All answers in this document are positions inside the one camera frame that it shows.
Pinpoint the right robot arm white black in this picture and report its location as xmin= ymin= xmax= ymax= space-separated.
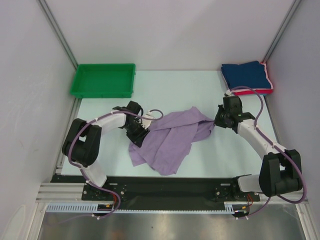
xmin=214 ymin=95 xmax=304 ymax=201

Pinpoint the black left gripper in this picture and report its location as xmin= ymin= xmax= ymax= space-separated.
xmin=124 ymin=120 xmax=150 ymax=148

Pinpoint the aluminium corner post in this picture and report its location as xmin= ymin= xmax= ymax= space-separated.
xmin=36 ymin=0 xmax=78 ymax=70
xmin=262 ymin=0 xmax=303 ymax=64

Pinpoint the light blue cable duct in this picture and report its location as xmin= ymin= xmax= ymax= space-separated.
xmin=46 ymin=202 xmax=246 ymax=215

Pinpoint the aluminium frame front rail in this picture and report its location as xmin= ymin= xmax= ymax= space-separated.
xmin=36 ymin=182 xmax=303 ymax=204

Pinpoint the pink folded shirt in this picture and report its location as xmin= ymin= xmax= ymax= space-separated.
xmin=226 ymin=62 xmax=274 ymax=94

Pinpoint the navy blue folded shirt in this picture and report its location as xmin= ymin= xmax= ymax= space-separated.
xmin=220 ymin=60 xmax=273 ymax=90

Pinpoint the purple t shirt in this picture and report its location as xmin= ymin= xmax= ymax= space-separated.
xmin=128 ymin=106 xmax=214 ymax=176

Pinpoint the green plastic tray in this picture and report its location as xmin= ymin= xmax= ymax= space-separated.
xmin=69 ymin=63 xmax=136 ymax=99

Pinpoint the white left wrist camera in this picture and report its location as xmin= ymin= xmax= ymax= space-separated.
xmin=141 ymin=110 xmax=156 ymax=129

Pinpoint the red folded shirt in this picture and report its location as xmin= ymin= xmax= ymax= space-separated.
xmin=233 ymin=61 xmax=274 ymax=96

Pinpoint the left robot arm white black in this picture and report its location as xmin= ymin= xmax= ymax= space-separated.
xmin=62 ymin=101 xmax=155 ymax=200

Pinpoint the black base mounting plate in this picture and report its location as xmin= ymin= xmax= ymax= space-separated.
xmin=49 ymin=174 xmax=292 ymax=211

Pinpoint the right aluminium corner post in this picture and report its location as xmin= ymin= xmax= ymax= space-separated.
xmin=262 ymin=0 xmax=303 ymax=64

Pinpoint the left aluminium corner post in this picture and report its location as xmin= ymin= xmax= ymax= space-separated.
xmin=36 ymin=0 xmax=78 ymax=70

